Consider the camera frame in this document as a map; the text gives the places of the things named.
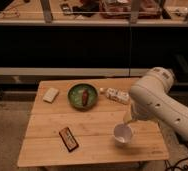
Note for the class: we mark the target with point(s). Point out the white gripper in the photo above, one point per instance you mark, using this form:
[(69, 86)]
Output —
[(127, 118)]

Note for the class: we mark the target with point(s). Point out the white labelled bottle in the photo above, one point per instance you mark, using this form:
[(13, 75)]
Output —
[(115, 95)]

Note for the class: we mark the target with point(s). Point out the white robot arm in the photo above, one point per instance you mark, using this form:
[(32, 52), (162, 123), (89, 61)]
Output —
[(149, 98)]

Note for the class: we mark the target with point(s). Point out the red food item in bowl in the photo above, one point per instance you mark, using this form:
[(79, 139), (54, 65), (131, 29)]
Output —
[(85, 97)]

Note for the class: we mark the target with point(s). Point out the green ceramic bowl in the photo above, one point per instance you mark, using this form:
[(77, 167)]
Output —
[(75, 96)]

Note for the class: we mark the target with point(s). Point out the white cup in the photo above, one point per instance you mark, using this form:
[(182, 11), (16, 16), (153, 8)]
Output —
[(122, 134)]

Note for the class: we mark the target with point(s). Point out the wooden table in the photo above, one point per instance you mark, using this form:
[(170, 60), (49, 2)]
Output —
[(93, 130)]

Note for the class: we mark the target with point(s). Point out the metal shelf rack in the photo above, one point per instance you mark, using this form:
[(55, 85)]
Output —
[(92, 38)]

